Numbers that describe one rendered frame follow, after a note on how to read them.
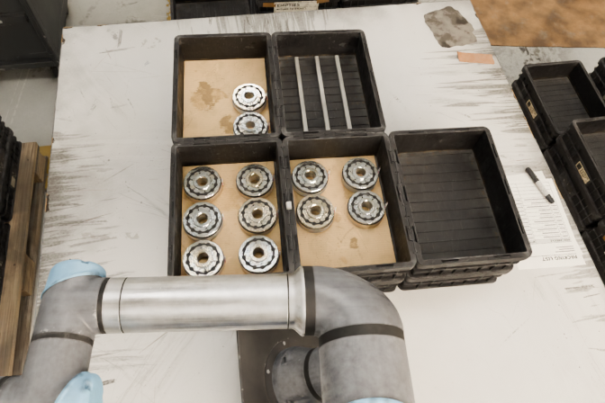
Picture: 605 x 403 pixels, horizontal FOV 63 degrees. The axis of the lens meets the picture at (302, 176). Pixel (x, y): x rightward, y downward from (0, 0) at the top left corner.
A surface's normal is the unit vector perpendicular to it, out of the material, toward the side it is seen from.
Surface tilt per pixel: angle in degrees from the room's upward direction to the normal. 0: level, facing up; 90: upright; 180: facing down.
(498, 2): 0
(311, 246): 0
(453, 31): 1
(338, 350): 42
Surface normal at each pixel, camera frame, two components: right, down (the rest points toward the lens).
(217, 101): 0.06, -0.49
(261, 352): 0.72, -0.42
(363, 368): -0.14, -0.56
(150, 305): 0.07, -0.17
